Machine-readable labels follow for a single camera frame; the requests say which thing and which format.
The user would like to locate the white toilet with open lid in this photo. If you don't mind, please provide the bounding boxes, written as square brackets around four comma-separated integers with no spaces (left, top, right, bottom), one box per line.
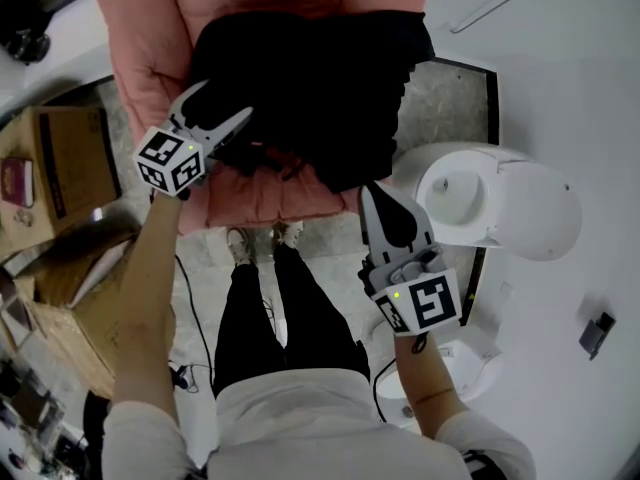
[392,142,584,262]

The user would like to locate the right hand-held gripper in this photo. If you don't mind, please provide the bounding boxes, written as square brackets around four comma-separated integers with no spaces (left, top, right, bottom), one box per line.
[357,181,464,339]

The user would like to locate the pink armchair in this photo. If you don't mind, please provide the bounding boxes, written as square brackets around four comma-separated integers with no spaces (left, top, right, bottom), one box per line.
[92,0,437,235]

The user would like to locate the black camera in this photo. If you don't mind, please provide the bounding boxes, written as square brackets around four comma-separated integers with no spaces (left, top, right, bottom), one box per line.
[0,27,52,65]

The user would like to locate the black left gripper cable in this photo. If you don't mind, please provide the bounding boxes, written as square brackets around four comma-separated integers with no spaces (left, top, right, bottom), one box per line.
[169,252,217,395]

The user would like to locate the person's left forearm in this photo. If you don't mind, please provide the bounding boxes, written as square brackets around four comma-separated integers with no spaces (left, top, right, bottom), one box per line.
[113,190,184,420]

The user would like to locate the black wall bracket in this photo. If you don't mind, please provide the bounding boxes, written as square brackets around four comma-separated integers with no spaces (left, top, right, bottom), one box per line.
[578,311,617,362]

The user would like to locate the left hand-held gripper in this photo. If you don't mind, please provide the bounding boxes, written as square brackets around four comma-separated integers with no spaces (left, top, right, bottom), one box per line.
[132,79,254,200]

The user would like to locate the person's white shirt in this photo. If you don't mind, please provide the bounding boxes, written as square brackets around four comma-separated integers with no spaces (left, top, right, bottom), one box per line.
[102,367,537,480]

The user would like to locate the person's black trousers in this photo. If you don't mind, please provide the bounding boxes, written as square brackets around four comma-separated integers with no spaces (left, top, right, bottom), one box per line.
[212,240,372,400]

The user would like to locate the thin wall cable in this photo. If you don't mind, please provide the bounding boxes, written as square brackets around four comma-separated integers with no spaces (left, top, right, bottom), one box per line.
[449,0,569,35]

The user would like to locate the person's right shoe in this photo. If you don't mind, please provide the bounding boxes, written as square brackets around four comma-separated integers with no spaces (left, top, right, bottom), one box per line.
[271,220,305,250]

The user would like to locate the red book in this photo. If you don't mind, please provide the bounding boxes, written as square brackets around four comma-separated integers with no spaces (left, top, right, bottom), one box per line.
[0,157,35,209]

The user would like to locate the black shoulder strap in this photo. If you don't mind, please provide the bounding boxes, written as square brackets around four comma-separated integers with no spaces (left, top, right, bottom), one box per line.
[462,448,502,480]

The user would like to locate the person's right forearm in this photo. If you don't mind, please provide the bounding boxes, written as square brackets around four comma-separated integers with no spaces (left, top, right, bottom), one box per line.
[392,332,469,437]

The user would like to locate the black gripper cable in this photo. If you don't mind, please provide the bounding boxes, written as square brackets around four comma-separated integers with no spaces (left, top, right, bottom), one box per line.
[169,252,217,395]
[372,334,432,425]

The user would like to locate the white toilet with closed lid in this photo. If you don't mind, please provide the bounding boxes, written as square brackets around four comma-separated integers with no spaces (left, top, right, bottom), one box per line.
[372,312,504,420]

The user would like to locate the person's left shoe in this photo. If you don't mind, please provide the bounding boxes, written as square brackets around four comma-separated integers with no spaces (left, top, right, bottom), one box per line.
[225,226,258,267]

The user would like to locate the person's shoe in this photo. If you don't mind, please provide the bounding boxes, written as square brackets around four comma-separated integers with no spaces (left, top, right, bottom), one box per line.
[225,226,258,267]
[271,220,305,250]

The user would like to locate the film-wrapped cardboard box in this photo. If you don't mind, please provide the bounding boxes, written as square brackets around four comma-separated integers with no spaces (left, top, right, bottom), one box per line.
[29,222,177,399]

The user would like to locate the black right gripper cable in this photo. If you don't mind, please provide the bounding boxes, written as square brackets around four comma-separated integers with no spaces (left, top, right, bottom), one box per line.
[372,334,432,425]

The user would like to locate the brown cardboard box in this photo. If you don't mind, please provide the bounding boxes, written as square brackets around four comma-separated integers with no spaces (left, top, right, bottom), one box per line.
[0,106,123,240]

